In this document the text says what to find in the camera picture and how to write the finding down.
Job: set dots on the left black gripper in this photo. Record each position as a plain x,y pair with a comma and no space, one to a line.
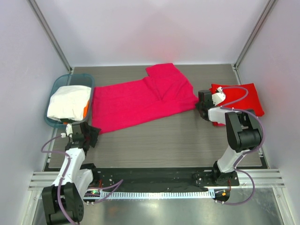
94,132

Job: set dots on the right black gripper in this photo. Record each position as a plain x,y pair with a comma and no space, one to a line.
202,106

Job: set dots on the pink t shirt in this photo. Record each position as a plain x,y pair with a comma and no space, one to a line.
165,91

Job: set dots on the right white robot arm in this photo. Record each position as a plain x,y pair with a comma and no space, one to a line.
244,135

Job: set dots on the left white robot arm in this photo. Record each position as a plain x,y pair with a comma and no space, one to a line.
63,199

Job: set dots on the orange t shirt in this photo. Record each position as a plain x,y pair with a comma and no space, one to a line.
85,112

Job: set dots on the white crumpled t shirt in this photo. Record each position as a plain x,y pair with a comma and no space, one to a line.
68,102

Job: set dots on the red folded t shirt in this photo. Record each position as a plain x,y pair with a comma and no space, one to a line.
238,96

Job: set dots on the teal plastic basket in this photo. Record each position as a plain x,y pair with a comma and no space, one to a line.
67,80

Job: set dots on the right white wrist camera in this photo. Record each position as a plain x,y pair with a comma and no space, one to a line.
219,96

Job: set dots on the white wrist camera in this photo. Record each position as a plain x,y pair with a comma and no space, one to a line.
68,131
219,96

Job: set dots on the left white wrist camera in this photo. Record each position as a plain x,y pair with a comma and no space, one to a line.
68,131

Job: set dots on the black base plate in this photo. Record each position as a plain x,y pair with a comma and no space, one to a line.
162,180

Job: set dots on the white slotted cable duct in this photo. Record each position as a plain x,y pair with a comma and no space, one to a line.
167,195

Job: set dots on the aluminium rail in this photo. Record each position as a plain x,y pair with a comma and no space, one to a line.
263,178

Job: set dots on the right aluminium frame post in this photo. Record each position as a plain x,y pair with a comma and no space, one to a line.
255,31

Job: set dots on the aluminium frame post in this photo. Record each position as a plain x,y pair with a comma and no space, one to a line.
255,31
42,20

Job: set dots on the left aluminium frame post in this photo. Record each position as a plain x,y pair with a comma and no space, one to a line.
42,20

